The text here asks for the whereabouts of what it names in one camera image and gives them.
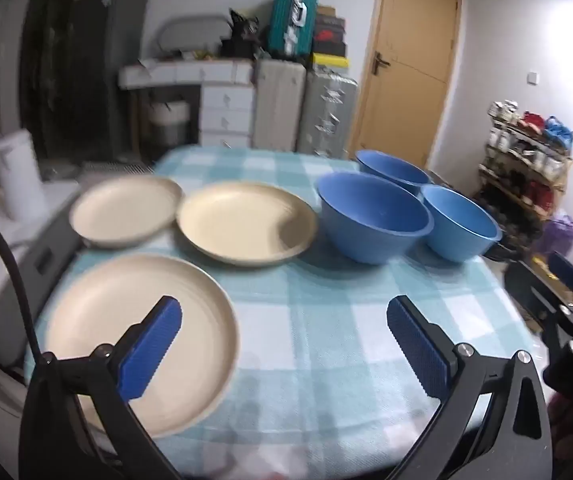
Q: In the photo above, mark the white wall switch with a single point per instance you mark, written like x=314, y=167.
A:
x=532, y=78

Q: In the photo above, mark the wooden shoe rack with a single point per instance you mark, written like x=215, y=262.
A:
x=516, y=195

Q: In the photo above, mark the black shoebox red logo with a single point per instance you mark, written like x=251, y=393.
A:
x=329, y=35

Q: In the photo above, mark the beige suitcase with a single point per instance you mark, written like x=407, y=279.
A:
x=276, y=105

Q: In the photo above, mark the beige plate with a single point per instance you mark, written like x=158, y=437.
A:
x=191, y=320
x=126, y=212
x=246, y=222

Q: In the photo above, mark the teal checked tablecloth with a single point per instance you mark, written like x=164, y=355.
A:
x=316, y=335

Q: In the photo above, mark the yellow shoebox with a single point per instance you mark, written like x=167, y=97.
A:
x=330, y=62

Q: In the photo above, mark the woven laundry basket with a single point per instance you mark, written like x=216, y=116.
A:
x=169, y=125

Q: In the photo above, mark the black shoebox red label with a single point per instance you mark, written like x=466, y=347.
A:
x=329, y=21

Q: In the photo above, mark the teal suitcase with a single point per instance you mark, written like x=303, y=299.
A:
x=281, y=20

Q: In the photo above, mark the blue bowl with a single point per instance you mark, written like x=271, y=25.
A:
x=391, y=170
x=459, y=225
x=371, y=215

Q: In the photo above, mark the patterned rug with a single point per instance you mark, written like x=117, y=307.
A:
x=116, y=166

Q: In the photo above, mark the purple bag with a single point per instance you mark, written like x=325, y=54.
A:
x=559, y=235

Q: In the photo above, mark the black paper bag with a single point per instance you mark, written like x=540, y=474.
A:
x=244, y=27

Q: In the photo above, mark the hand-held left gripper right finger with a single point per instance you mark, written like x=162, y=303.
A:
x=419, y=345

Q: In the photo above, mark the plain black shoebox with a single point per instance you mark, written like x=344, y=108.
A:
x=329, y=47

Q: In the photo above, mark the white desk with drawers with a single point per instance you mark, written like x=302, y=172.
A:
x=221, y=100

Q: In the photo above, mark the grey fridge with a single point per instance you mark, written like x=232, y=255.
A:
x=111, y=70

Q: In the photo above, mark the black round box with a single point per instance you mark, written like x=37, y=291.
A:
x=239, y=49

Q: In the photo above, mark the arched mirror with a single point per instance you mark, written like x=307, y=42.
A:
x=191, y=35

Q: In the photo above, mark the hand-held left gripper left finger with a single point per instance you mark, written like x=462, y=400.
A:
x=149, y=350

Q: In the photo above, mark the silver suitcase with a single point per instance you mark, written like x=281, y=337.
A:
x=326, y=110

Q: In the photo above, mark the brown shoebox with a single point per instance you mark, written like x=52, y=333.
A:
x=325, y=11

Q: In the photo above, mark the dark wardrobe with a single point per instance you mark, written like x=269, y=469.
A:
x=46, y=60

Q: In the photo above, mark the wooden door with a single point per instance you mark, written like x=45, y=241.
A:
x=406, y=35

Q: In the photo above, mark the white kettle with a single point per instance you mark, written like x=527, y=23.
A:
x=21, y=175

